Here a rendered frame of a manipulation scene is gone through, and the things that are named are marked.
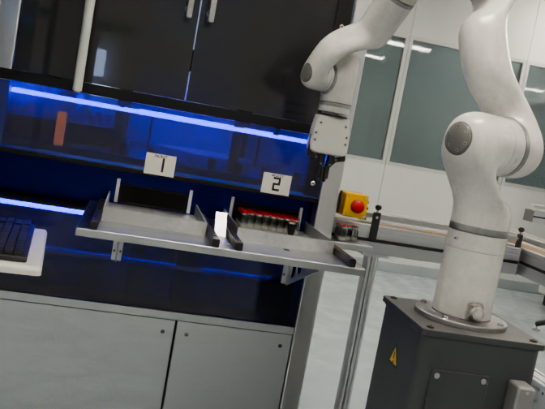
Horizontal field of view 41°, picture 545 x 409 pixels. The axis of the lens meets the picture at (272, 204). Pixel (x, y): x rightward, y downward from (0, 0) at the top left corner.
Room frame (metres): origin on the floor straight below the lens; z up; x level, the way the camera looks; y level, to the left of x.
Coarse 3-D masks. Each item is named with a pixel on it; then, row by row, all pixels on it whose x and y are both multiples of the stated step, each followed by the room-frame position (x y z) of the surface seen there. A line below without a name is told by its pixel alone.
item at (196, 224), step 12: (108, 204) 2.07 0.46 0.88; (120, 204) 2.11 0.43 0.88; (108, 216) 1.80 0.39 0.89; (120, 216) 1.80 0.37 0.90; (132, 216) 1.81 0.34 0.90; (144, 216) 1.81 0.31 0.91; (156, 216) 1.82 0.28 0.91; (168, 216) 2.06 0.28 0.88; (180, 216) 2.10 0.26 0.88; (192, 216) 2.15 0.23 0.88; (156, 228) 1.82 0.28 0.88; (168, 228) 1.83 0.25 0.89; (180, 228) 1.83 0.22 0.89; (192, 228) 1.84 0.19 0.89; (204, 228) 1.85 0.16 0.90
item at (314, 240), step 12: (228, 216) 2.07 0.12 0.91; (240, 228) 1.86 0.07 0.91; (252, 228) 2.12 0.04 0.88; (312, 228) 2.14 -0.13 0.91; (252, 240) 1.87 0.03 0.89; (264, 240) 1.88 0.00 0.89; (276, 240) 1.88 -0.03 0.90; (288, 240) 1.89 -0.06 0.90; (300, 240) 1.89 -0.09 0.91; (312, 240) 1.90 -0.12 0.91; (324, 240) 1.91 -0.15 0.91; (324, 252) 1.91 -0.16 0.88
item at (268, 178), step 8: (264, 176) 2.13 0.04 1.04; (272, 176) 2.14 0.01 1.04; (280, 176) 2.14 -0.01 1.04; (288, 176) 2.15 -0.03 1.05; (264, 184) 2.13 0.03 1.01; (280, 184) 2.14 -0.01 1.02; (288, 184) 2.15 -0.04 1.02; (272, 192) 2.14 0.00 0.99; (280, 192) 2.14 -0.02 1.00; (288, 192) 2.15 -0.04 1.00
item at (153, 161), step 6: (150, 156) 2.07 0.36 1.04; (156, 156) 2.07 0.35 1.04; (162, 156) 2.07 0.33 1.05; (168, 156) 2.08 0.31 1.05; (150, 162) 2.07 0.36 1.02; (156, 162) 2.07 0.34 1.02; (168, 162) 2.08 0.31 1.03; (174, 162) 2.08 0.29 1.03; (144, 168) 2.07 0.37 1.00; (150, 168) 2.07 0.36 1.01; (156, 168) 2.07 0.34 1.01; (168, 168) 2.08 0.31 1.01; (174, 168) 2.08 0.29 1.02; (156, 174) 2.07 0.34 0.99; (162, 174) 2.08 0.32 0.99; (168, 174) 2.08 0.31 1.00
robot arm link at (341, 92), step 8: (352, 56) 1.89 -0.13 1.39; (336, 64) 1.89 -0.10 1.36; (344, 64) 1.89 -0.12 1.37; (352, 64) 1.89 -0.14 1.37; (336, 72) 1.87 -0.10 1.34; (344, 72) 1.88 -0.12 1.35; (352, 72) 1.89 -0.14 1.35; (336, 80) 1.87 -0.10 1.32; (344, 80) 1.88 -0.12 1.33; (352, 80) 1.90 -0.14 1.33; (328, 88) 1.88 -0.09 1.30; (336, 88) 1.88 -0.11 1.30; (344, 88) 1.89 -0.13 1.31; (352, 88) 1.90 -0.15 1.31; (320, 96) 1.92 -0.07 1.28; (328, 96) 1.89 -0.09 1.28; (336, 96) 1.89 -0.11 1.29; (344, 96) 1.89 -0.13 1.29; (352, 96) 1.91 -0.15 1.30; (344, 104) 1.89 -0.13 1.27
